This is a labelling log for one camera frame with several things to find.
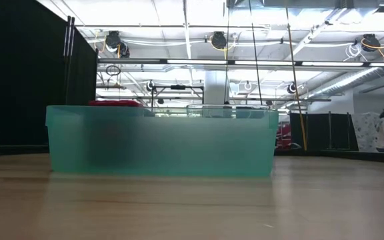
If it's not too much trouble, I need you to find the ceiling light strip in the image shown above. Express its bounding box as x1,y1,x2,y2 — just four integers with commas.
97,58,384,67

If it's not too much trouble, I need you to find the white patterned cloth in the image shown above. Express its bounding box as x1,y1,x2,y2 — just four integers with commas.
351,111,384,153

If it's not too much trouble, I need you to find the black hanging cable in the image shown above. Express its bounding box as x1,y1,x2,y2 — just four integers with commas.
251,25,263,106

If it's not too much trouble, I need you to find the black metal stand frame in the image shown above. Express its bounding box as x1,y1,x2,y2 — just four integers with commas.
150,84,205,108

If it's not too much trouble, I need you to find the teal translucent plastic bin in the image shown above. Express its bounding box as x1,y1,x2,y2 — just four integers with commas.
45,105,279,178

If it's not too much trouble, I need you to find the clear plastic bin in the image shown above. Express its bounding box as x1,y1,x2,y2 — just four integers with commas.
187,103,270,119

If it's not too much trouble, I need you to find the spice jar red lid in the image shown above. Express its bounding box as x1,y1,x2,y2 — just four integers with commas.
87,99,143,108

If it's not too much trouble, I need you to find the black curtain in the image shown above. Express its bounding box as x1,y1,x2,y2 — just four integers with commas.
0,0,99,155

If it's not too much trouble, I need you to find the yellow hanging cable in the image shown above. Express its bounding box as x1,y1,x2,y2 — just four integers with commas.
284,0,309,151

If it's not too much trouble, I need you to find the black partition panel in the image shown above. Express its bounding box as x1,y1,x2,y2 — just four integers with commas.
289,111,359,151

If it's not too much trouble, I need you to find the red cabinet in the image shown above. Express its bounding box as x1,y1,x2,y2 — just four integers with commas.
276,120,292,150

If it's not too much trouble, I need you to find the black curtain pole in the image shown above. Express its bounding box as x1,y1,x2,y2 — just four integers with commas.
63,15,71,105
69,15,77,105

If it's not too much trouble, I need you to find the silver ventilation duct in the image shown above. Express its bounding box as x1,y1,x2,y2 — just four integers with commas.
311,65,384,98

